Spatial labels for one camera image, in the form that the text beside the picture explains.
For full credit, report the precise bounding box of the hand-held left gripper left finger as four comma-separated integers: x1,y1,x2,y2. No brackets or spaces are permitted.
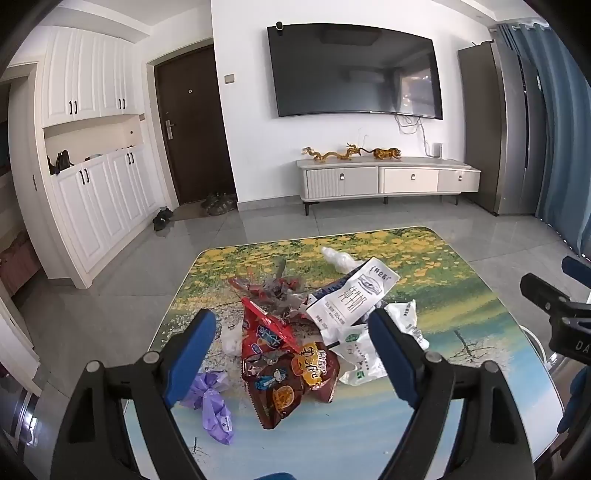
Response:
54,309,218,480

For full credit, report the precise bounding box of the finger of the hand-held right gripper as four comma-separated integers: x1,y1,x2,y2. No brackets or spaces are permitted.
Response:
519,273,574,320
561,256,591,283

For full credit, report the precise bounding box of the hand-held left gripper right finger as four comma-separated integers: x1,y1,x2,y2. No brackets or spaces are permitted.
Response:
367,307,539,480

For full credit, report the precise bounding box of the white plastic bag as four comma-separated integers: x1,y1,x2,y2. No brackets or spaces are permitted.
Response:
221,318,246,356

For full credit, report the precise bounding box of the purple plastic bag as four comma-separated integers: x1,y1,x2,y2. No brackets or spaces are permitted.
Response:
179,371,234,446

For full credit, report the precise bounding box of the person's right hand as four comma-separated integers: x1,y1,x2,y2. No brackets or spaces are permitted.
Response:
556,369,590,435

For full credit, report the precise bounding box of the white bag with green logo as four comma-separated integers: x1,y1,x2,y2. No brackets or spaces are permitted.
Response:
330,323,389,387

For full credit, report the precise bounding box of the white printed wrapper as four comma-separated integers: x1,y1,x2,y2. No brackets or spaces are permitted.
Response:
383,299,431,352

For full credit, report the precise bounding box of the white and blue milk packet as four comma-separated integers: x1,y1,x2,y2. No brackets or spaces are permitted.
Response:
305,257,400,343

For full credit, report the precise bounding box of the red snack bag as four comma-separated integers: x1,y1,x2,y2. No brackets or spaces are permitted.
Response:
240,298,302,365

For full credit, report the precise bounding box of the brown snack bag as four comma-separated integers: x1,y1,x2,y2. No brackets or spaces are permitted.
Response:
242,342,341,431

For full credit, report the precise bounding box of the red and grey wrapper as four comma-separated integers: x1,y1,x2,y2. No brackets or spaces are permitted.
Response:
228,258,311,319

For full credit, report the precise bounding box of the clear plastic bag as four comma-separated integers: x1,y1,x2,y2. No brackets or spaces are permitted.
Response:
321,246,366,274

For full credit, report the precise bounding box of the blue curtain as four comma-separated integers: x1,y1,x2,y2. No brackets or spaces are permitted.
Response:
496,23,591,257

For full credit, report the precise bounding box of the brown doormat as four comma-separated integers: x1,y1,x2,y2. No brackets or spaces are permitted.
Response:
173,201,213,221

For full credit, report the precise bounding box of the pair of grey shoes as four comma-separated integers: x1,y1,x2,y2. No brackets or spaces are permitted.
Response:
200,191,239,217

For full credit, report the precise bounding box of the grey refrigerator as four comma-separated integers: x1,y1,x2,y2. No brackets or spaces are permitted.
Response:
457,41,548,217

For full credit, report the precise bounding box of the white television console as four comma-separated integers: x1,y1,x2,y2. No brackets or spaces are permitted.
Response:
295,156,482,216

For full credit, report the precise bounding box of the white base cabinet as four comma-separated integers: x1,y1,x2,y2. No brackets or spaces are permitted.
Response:
46,147,163,289

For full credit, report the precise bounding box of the pink bedding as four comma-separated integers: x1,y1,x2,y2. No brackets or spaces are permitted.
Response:
0,231,41,296

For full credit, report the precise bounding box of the long golden dragon figurine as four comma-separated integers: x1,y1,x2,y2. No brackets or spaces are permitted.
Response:
301,147,345,164

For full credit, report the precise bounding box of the dark brown door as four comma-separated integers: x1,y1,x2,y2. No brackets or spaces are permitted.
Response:
154,46,238,206

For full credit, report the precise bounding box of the black bag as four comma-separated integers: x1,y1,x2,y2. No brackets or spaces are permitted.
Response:
48,150,73,175

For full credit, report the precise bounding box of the white television cable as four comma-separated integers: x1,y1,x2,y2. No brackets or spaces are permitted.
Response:
394,113,431,154

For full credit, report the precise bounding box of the wall-mounted black television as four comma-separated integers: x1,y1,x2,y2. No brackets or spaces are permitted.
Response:
267,23,444,121

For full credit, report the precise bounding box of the white wall cabinet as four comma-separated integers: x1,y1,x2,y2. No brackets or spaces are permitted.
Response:
41,25,142,129

